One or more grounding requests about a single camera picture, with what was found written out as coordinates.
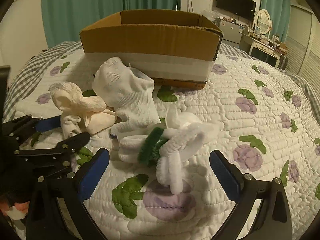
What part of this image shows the teal curtain left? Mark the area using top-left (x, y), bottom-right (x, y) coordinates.
top-left (41, 0), bottom-right (181, 47)

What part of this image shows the black wall television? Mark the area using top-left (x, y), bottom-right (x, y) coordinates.
top-left (216, 0), bottom-right (256, 22)

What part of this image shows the teal curtain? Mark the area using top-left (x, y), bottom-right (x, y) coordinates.
top-left (41, 0), bottom-right (181, 47)
top-left (260, 0), bottom-right (291, 43)

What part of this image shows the white green pipe-cleaner flower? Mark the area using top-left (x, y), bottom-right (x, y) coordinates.
top-left (118, 105), bottom-right (219, 194)

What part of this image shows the white sock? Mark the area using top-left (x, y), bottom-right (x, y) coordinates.
top-left (92, 57), bottom-right (160, 137)

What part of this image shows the teal curtain right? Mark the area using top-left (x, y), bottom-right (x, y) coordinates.
top-left (260, 0), bottom-right (291, 43)

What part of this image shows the white oval vanity mirror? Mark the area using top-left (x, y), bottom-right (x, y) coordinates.
top-left (253, 9), bottom-right (272, 35)

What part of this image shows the white louvred wardrobe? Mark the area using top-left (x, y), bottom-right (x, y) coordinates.
top-left (285, 5), bottom-right (320, 93)

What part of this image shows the grey checked bed sheet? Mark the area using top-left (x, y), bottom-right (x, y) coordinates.
top-left (2, 41), bottom-right (319, 122)

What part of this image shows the silver mini fridge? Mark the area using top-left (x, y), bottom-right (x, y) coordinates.
top-left (216, 18), bottom-right (243, 45)

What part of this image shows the brown cardboard box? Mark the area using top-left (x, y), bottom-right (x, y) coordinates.
top-left (80, 9), bottom-right (223, 90)

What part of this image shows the floral white quilt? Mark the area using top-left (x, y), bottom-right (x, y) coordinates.
top-left (12, 49), bottom-right (320, 240)

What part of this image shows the cream lace cloth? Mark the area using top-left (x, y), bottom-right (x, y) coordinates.
top-left (49, 82), bottom-right (117, 139)

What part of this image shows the white dressing table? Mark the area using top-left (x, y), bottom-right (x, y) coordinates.
top-left (239, 34), bottom-right (281, 68)

